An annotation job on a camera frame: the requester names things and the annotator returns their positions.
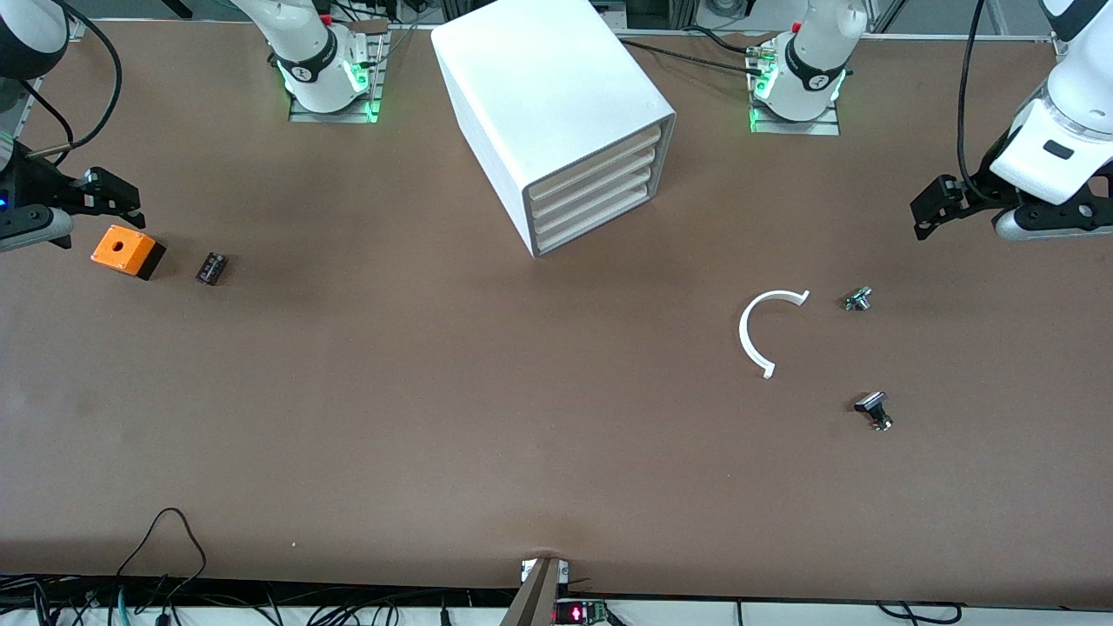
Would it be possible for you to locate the wooden post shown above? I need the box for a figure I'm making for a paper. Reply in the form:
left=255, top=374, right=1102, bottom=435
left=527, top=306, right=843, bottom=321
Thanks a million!
left=500, top=557, right=564, bottom=626

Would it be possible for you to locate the black silver switch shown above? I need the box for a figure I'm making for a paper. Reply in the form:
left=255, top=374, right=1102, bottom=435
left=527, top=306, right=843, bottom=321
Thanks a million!
left=854, top=391, right=894, bottom=432

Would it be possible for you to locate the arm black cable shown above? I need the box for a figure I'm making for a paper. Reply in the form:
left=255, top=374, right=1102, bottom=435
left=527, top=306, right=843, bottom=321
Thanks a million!
left=24, top=0, right=124, bottom=162
left=956, top=0, right=992, bottom=188

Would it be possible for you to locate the white lowest cabinet drawer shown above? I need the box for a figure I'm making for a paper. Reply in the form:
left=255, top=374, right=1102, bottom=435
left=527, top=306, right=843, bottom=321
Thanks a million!
left=534, top=183, right=653, bottom=256

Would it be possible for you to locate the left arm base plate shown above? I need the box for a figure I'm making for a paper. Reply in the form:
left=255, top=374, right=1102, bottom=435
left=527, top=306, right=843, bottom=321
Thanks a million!
left=748, top=35, right=843, bottom=136

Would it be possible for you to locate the orange box black base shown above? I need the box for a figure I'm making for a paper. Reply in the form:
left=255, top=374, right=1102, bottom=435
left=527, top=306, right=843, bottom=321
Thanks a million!
left=90, top=225, right=166, bottom=281

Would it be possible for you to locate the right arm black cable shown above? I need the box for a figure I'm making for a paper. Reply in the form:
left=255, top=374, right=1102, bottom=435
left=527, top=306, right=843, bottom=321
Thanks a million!
left=24, top=0, right=124, bottom=162

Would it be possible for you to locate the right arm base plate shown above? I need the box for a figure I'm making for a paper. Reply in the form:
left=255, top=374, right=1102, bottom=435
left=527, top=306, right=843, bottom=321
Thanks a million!
left=289, top=22, right=388, bottom=124

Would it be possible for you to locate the thin black looped cable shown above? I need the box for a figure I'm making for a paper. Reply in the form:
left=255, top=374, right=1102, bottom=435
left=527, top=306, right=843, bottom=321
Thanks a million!
left=113, top=508, right=210, bottom=601

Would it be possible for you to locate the circuit board red light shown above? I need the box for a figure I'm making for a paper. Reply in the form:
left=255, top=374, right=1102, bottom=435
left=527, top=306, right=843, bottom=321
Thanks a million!
left=553, top=598, right=614, bottom=626

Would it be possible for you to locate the white curved plastic arc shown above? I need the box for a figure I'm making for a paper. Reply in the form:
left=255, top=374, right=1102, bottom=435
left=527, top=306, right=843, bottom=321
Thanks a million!
left=738, top=290, right=811, bottom=380

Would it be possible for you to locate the black cable on table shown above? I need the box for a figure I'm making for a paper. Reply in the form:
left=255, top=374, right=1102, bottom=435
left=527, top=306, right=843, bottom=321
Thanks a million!
left=619, top=38, right=766, bottom=77

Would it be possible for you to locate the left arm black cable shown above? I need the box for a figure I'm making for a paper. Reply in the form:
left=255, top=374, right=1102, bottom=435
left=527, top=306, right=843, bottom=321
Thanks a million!
left=956, top=0, right=992, bottom=188

